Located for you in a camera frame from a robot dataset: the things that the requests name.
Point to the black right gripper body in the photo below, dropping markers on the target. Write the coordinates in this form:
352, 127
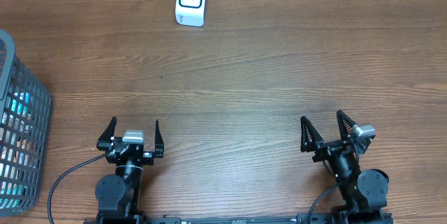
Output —
327, 150

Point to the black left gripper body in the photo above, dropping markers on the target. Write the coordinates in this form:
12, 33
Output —
149, 160

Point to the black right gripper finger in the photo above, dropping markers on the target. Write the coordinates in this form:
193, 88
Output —
345, 124
311, 140

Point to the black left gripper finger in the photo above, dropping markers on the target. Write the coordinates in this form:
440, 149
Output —
158, 142
105, 141

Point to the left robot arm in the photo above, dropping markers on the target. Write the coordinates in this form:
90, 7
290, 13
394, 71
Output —
118, 193

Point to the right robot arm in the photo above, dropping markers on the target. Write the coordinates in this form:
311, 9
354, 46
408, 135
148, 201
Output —
363, 192

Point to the white barcode scanner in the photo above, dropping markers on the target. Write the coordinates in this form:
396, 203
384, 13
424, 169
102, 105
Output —
190, 12

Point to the grey plastic mesh basket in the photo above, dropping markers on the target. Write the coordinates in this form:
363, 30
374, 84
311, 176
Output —
26, 114

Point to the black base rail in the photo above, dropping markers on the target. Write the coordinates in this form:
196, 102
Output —
237, 220

